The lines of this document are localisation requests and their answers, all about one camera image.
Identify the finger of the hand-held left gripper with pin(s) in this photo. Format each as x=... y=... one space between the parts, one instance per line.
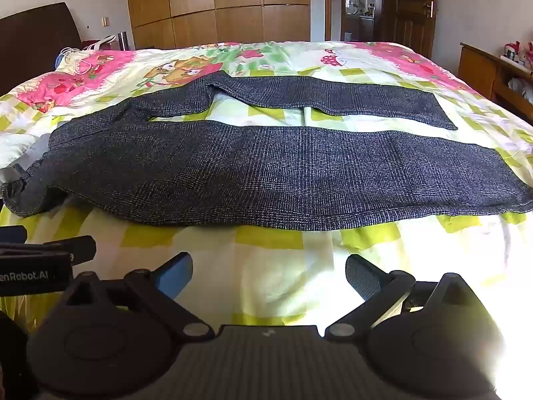
x=12 y=233
x=66 y=248

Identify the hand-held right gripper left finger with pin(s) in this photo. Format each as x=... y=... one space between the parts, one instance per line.
x=174 y=277

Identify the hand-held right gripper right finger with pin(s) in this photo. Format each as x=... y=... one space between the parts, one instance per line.
x=363 y=278

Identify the grey plaid pants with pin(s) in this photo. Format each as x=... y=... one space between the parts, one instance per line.
x=270 y=166

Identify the white pillow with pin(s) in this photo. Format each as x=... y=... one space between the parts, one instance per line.
x=21 y=148

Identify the printed checkered bed sheet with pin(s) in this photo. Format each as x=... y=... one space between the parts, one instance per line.
x=266 y=258

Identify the dark wooden headboard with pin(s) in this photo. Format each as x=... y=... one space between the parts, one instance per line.
x=29 y=41

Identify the red and white bag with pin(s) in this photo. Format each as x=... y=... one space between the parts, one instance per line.
x=100 y=45

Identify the metal thermos bottle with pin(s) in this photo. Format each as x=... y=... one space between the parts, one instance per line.
x=123 y=41

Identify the wooden side cabinet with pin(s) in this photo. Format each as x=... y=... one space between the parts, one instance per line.
x=479 y=71

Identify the grey bin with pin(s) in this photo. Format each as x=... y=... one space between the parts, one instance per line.
x=348 y=36

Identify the cluttered counter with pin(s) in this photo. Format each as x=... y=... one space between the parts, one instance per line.
x=361 y=8

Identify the stuffed toys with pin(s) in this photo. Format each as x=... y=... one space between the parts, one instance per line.
x=518 y=54

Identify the wooden wardrobe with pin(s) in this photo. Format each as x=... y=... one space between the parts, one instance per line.
x=216 y=4

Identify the dark wooden door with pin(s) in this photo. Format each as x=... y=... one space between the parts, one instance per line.
x=406 y=4

